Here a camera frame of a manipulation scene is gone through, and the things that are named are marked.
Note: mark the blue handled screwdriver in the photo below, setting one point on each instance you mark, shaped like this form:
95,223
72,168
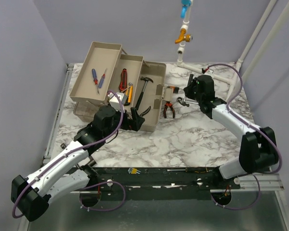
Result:
95,79

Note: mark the yellow hex key set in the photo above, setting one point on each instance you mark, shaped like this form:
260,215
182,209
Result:
132,170

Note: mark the black metal base rail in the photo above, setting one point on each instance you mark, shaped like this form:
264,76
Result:
155,183

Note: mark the white PVC pipe frame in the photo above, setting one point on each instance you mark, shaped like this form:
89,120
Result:
233,81

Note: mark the blue red screwdriver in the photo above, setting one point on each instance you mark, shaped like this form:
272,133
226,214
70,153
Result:
100,84

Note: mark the aluminium extrusion frame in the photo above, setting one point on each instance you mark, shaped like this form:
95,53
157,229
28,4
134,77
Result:
40,90

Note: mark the blue valve handle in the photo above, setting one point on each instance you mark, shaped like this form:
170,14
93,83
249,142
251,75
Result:
185,5

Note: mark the black-handled claw hammer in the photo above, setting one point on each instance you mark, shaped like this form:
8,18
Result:
146,80

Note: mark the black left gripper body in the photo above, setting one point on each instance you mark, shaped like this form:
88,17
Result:
126,124

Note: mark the grey black wire stripper pliers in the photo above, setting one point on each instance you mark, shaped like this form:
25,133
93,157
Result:
145,112

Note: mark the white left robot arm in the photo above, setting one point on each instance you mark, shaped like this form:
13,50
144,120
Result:
33,194

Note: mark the red black utility knife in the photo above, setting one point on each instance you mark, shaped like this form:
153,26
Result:
123,80

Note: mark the orange brass tap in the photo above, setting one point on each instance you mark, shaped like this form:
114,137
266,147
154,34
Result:
183,36

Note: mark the translucent grey-brown toolbox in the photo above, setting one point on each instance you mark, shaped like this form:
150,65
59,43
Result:
108,67

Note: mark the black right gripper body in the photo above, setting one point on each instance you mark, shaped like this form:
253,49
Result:
192,92

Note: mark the yellow black utility knife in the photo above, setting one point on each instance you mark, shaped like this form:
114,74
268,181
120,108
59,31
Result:
128,93

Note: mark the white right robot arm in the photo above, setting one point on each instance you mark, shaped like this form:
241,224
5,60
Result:
258,149

